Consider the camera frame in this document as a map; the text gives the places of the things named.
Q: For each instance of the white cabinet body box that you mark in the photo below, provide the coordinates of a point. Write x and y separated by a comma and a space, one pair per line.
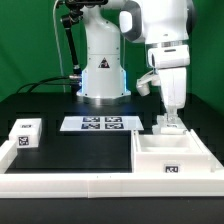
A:
179, 154

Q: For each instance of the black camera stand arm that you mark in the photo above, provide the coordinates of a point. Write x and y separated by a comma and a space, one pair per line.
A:
74, 16

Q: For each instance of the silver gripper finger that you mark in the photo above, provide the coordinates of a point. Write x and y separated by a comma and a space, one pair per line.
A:
171, 118

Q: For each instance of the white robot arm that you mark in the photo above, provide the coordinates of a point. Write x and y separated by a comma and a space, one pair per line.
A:
163, 26

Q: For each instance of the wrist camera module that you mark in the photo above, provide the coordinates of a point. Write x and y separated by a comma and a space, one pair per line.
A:
142, 84

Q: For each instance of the white cabinet door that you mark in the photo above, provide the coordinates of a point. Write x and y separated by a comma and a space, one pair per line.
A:
164, 128

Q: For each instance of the small white cabinet top box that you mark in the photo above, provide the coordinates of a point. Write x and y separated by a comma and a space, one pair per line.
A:
26, 132

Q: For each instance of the white marker sheet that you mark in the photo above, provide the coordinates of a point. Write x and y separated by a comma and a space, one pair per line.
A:
101, 123

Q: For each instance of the white U-shaped fence frame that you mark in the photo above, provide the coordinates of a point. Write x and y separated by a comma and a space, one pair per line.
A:
68, 185

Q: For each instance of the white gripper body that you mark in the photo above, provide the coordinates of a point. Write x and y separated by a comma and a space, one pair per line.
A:
170, 65

